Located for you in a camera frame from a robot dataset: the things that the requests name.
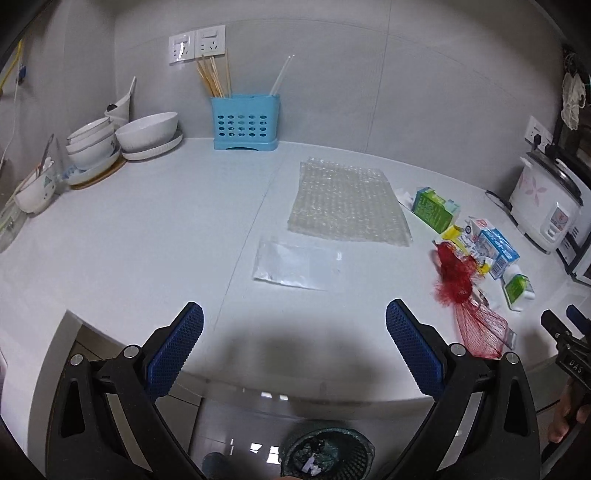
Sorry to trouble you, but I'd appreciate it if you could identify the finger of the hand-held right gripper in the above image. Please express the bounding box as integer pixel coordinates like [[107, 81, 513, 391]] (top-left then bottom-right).
[[566, 304, 591, 334], [540, 309, 574, 346]]

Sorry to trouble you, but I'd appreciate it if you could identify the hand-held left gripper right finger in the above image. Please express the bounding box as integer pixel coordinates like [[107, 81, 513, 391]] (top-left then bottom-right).
[[383, 298, 541, 480]]

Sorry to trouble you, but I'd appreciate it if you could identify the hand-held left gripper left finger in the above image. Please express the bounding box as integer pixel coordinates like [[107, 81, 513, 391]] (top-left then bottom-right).
[[46, 301, 208, 480]]

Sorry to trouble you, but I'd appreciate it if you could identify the red mesh bag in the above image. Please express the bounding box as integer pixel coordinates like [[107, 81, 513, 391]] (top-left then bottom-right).
[[431, 242, 509, 359]]

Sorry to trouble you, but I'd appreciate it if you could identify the blue milk carton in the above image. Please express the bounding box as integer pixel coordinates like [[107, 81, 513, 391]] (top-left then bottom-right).
[[464, 217, 521, 280]]

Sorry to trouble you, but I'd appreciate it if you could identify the yellow snack packet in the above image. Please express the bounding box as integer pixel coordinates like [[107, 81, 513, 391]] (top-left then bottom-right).
[[438, 224, 469, 250]]

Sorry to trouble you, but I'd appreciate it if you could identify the dark mesh trash bin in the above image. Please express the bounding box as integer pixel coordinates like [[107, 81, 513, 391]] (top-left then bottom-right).
[[279, 427, 376, 479]]

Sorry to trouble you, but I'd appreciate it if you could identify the person's right hand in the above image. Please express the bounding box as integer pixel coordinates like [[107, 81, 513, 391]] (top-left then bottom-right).
[[547, 385, 579, 445]]

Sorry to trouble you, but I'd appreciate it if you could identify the small green white carton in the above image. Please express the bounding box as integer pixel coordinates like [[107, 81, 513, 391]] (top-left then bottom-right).
[[502, 265, 537, 313]]

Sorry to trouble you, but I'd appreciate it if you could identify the white microwave oven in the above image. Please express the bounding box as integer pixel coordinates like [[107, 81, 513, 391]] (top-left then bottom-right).
[[567, 231, 591, 285]]

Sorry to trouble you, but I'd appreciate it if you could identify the white box appliance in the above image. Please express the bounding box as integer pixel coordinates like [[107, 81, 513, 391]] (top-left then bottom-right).
[[556, 215, 583, 261]]

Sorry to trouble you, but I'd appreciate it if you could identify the blue shoe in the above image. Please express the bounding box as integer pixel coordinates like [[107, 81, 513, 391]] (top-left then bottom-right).
[[202, 452, 232, 480]]

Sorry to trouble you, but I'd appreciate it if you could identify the white rice cooker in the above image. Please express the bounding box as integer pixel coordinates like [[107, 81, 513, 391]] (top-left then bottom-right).
[[508, 150, 584, 254]]

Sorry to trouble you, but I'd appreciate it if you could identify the large green drink carton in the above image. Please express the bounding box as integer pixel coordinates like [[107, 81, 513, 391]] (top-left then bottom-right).
[[410, 186, 462, 234]]

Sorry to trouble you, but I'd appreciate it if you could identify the clear plastic bag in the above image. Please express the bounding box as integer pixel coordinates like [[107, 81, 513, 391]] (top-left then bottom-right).
[[252, 236, 343, 291]]

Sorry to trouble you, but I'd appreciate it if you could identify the white crumpled wrapper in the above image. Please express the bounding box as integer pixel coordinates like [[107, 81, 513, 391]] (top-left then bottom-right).
[[393, 186, 419, 208]]

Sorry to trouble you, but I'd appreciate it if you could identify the clear bubble wrap sheet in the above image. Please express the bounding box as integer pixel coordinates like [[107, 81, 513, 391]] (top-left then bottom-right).
[[287, 157, 413, 248]]

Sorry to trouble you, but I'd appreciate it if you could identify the black metal rack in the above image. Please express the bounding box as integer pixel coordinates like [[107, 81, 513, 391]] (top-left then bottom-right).
[[551, 42, 591, 169]]

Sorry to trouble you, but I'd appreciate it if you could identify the wooden trivet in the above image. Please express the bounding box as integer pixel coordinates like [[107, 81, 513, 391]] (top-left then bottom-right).
[[69, 158, 128, 190]]

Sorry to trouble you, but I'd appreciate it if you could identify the white ribbed plate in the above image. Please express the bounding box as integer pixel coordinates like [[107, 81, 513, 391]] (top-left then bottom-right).
[[121, 130, 184, 162]]

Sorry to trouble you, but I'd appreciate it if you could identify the white patterned bowl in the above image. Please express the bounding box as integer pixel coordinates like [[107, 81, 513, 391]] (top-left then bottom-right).
[[66, 129, 117, 155], [68, 138, 122, 170], [67, 117, 114, 143]]

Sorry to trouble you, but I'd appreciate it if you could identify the small white bowl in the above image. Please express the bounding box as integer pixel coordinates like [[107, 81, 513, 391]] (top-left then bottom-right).
[[14, 161, 57, 214]]

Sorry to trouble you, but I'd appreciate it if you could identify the hanging white cloth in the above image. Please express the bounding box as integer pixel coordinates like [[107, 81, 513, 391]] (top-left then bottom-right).
[[560, 70, 588, 131]]

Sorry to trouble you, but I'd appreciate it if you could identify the large white bowl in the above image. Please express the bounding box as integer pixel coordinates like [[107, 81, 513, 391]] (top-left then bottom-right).
[[115, 112, 179, 153]]

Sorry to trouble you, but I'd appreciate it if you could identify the blue plastic utensil holder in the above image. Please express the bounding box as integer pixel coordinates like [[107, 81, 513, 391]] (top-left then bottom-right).
[[211, 93, 281, 151]]

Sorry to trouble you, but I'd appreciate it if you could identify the white ceramic soup spoon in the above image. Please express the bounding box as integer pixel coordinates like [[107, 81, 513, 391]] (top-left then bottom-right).
[[104, 76, 138, 126]]

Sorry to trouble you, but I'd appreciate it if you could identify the bundle of wooden chopsticks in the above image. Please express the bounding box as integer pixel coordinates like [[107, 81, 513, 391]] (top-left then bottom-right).
[[195, 48, 233, 99]]

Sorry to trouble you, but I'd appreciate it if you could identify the clear drinking straws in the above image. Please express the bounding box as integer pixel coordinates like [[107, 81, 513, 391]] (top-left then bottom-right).
[[269, 54, 296, 97]]

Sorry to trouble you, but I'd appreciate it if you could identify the black power cable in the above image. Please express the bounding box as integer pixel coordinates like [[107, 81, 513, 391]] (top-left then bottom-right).
[[485, 188, 522, 223]]

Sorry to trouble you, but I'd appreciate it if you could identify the white wall socket with plug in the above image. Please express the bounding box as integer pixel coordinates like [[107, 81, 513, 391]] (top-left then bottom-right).
[[525, 115, 555, 149]]

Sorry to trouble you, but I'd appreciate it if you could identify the white cable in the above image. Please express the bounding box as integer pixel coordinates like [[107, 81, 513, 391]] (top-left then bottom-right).
[[0, 85, 23, 164]]

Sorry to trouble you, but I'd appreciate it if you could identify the yellow cable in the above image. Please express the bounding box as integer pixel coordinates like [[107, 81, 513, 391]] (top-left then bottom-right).
[[0, 39, 25, 95]]

